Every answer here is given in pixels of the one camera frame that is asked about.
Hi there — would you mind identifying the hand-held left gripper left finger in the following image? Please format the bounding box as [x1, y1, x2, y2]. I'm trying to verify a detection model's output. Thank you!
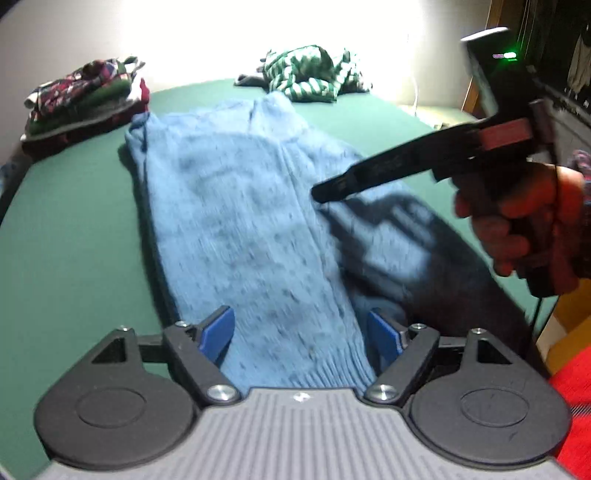
[88, 305, 243, 407]

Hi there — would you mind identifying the white folded garment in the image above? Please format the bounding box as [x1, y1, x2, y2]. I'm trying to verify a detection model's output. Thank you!
[21, 78, 144, 141]

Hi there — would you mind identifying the maroon folded garment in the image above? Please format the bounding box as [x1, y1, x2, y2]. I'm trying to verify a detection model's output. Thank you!
[21, 78, 151, 160]

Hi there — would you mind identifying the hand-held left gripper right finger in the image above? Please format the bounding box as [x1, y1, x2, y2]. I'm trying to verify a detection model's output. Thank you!
[367, 310, 520, 407]

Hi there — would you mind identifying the person's red garment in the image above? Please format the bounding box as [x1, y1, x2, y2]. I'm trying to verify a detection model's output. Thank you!
[547, 353, 591, 480]

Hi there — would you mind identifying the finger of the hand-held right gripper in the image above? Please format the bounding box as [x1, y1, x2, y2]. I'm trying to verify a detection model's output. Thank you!
[311, 150, 408, 205]

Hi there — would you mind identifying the blue knit sweater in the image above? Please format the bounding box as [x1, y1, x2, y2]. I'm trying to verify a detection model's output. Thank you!
[124, 91, 532, 389]

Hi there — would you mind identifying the red navy plaid shirt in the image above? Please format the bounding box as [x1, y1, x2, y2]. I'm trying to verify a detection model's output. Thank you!
[25, 58, 139, 109]

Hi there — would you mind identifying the person's right hand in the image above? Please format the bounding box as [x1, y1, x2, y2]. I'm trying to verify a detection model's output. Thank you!
[455, 161, 585, 278]

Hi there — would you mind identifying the green white striped shirt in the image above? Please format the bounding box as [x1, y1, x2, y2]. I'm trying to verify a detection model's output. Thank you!
[261, 45, 372, 103]

